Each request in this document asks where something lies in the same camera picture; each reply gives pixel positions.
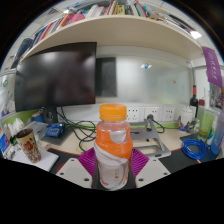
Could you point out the blue round container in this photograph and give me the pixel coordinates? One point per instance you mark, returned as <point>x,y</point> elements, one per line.
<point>38,117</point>

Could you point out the black computer monitor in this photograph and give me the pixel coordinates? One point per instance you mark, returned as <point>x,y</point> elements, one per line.
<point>56,76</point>

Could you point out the white plastic jar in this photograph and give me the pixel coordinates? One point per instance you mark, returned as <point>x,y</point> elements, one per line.
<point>186,116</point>

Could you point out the orange-capped drink bottle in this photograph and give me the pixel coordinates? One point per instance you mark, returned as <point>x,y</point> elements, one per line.
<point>113,150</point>

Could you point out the white wall outlet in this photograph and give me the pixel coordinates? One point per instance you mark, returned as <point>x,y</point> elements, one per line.
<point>169,114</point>
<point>133,114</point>
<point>152,113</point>

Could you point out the dark wine bottle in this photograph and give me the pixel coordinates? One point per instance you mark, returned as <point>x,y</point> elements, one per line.
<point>193,101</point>

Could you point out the purple hanging banner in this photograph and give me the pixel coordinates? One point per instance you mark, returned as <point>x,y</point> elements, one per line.
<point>212,66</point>

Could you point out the wall shelf with books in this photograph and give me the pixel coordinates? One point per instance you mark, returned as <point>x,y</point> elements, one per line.
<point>110,31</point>

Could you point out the dark blue mouse pad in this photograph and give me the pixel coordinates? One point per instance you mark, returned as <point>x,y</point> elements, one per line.
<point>208,156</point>

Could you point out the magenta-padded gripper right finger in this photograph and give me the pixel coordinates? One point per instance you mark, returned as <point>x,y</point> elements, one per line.
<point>150,171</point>

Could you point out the blue electronic board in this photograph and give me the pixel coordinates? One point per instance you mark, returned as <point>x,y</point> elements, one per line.
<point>55,130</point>

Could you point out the ceiling lights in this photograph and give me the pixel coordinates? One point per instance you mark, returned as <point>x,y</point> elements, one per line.
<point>196,34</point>

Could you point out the purple translucent water bottle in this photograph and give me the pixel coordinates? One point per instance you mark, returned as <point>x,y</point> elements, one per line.
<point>218,136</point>

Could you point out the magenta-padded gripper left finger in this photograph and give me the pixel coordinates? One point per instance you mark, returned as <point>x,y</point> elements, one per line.
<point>75,170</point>

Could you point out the floral patterned mug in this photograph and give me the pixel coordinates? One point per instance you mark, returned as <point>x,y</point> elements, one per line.
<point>30,148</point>

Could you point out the grey metal laptop stand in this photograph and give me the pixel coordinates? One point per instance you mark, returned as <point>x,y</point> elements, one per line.
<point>150,146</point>

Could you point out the white tissue stack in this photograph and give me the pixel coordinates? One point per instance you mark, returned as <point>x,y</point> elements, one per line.
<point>15,126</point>

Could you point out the white paper sheet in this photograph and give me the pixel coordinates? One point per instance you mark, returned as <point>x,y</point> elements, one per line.
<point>46,160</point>

